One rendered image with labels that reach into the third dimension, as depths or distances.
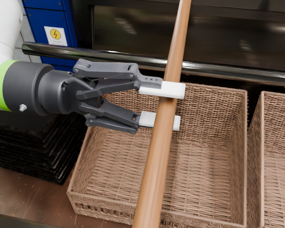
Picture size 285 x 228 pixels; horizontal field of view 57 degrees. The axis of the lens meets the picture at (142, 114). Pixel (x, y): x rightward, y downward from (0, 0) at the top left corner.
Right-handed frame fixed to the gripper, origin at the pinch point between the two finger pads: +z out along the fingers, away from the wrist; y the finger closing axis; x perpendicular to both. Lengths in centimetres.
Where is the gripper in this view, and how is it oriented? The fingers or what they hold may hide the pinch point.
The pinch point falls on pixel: (164, 106)
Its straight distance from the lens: 43.9
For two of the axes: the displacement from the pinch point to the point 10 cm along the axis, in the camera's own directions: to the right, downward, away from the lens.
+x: -1.9, 7.1, -6.8
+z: 9.8, 1.4, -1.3
